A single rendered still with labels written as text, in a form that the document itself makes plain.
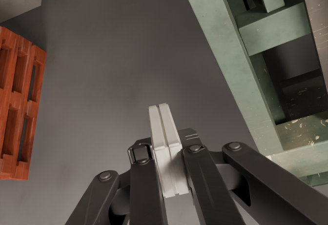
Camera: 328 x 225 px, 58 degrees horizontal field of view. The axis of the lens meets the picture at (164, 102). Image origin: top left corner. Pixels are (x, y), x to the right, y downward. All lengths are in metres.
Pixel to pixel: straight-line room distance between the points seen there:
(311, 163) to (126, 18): 2.07
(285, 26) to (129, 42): 1.87
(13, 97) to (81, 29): 0.86
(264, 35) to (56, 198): 2.07
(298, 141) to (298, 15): 0.33
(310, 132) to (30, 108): 2.37
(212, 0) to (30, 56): 2.52
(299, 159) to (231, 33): 0.42
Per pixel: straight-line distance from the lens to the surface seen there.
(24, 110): 2.79
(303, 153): 0.87
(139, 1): 2.67
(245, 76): 0.68
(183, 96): 2.03
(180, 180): 0.16
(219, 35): 0.62
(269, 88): 1.03
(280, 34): 0.74
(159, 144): 0.15
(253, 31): 0.72
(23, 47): 2.98
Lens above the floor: 1.74
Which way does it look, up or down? 57 degrees down
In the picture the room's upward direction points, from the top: 54 degrees counter-clockwise
